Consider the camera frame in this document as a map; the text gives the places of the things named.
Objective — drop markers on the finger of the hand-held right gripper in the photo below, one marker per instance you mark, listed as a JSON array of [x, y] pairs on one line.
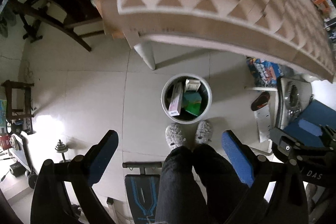
[[284, 145], [311, 127]]

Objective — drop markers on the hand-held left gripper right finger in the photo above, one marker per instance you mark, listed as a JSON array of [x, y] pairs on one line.
[[236, 158]]

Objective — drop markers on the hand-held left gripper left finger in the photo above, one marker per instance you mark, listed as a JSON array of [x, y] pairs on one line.
[[105, 150]]

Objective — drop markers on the white bin with black bag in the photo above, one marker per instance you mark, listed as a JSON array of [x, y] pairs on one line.
[[204, 107]]

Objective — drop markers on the green packet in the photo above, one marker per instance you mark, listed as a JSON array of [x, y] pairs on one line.
[[193, 108]]

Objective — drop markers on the light blue packet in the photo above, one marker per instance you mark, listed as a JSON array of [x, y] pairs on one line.
[[191, 97]]

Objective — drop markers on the white pink long box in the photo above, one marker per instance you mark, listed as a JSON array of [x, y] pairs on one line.
[[176, 100]]

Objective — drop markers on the white green medicine box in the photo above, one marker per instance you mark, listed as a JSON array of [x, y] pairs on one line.
[[191, 85]]

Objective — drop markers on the blue padded seat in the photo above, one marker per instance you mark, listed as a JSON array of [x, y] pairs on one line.
[[323, 113]]

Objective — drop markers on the silver metal pot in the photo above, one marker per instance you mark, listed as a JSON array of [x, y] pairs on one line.
[[294, 100]]

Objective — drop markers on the grey fluffy slipper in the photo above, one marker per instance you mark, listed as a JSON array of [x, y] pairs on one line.
[[175, 136], [204, 132]]

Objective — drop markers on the metal dumbbell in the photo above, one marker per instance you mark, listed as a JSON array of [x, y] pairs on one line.
[[62, 150]]

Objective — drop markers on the black orange sandal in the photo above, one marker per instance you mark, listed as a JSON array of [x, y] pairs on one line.
[[260, 101]]

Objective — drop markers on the person's dark trouser legs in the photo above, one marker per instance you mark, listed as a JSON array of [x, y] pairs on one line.
[[189, 187]]

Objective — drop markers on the black blue weight bench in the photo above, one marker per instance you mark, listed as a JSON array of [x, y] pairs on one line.
[[141, 192]]

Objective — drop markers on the colourful printed box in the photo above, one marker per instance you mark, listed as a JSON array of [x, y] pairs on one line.
[[263, 71]]

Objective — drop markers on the white exercise machine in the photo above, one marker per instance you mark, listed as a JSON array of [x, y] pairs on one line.
[[22, 155]]

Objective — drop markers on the white power strip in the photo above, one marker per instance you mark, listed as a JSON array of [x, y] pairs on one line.
[[25, 127]]

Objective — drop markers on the small dark wooden stool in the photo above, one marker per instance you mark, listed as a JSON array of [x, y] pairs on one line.
[[18, 98]]

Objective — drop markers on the black metal stand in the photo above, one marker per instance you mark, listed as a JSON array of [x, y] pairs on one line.
[[31, 29]]

